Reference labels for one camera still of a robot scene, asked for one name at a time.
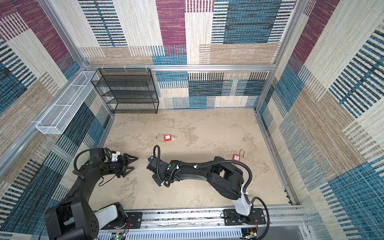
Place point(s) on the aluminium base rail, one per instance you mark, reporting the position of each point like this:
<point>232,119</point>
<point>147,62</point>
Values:
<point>277,222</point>

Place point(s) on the red padlock with white label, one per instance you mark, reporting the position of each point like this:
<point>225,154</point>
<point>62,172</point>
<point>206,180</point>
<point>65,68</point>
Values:
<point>166,138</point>

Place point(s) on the white wire mesh wall basket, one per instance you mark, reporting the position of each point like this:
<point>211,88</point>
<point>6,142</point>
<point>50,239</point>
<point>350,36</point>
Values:
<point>59,116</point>

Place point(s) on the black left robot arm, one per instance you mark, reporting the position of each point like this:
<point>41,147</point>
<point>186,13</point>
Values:
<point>73,218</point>

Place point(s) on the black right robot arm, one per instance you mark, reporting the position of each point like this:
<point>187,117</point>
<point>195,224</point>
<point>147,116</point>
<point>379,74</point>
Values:
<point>228,177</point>

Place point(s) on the black wire mesh shelf rack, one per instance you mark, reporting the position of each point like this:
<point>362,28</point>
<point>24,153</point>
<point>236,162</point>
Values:
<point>127,91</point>

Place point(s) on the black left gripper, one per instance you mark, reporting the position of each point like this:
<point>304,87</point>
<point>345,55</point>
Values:
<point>123,164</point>

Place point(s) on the small red padlock with key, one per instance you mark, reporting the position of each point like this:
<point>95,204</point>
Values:
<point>239,156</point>

